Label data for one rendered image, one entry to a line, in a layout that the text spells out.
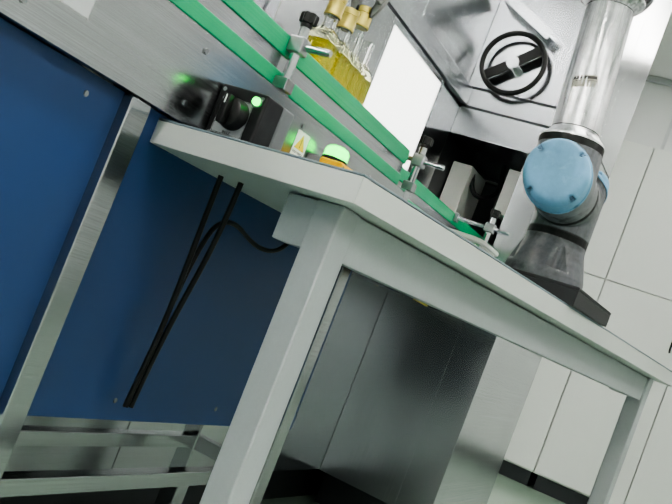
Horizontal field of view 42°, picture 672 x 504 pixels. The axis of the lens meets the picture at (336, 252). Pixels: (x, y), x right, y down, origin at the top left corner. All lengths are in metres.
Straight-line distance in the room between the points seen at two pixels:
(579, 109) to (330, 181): 0.71
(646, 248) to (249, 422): 4.56
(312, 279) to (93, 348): 0.37
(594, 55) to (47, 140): 0.97
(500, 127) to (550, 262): 1.21
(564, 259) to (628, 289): 3.77
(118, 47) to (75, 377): 0.44
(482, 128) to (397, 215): 1.80
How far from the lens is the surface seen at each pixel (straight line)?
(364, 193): 0.97
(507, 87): 2.85
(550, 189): 1.54
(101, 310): 1.23
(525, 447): 5.43
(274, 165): 1.04
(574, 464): 5.39
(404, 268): 1.17
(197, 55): 1.20
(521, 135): 2.79
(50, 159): 1.08
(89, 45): 1.06
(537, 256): 1.65
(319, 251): 1.02
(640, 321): 5.39
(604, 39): 1.65
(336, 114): 1.59
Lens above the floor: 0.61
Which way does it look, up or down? 3 degrees up
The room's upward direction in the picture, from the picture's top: 21 degrees clockwise
